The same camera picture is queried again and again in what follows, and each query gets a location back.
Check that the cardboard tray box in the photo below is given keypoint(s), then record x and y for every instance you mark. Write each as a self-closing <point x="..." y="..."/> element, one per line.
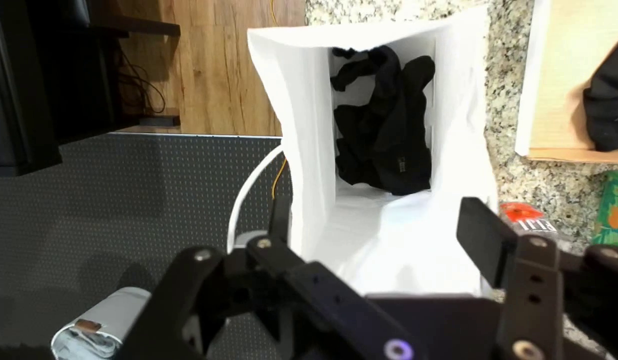
<point x="569" y="40"/>

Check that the black cabinet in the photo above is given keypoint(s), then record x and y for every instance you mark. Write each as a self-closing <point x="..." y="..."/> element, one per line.
<point x="61" y="77"/>

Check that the white paper bag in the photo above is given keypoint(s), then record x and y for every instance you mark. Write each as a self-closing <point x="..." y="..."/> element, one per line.
<point x="370" y="239"/>

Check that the black sock pile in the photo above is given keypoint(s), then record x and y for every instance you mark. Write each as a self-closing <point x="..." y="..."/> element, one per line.
<point x="382" y="142"/>

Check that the green tissue box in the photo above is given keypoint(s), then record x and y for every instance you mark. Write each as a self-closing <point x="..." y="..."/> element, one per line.
<point x="607" y="220"/>

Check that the black sock long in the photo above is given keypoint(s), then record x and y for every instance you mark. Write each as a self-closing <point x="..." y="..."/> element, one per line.
<point x="601" y="104"/>

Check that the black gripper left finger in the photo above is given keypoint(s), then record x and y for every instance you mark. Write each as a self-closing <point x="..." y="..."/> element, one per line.
<point x="307" y="310"/>

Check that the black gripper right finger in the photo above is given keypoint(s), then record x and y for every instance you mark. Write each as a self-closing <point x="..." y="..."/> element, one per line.
<point x="542" y="287"/>

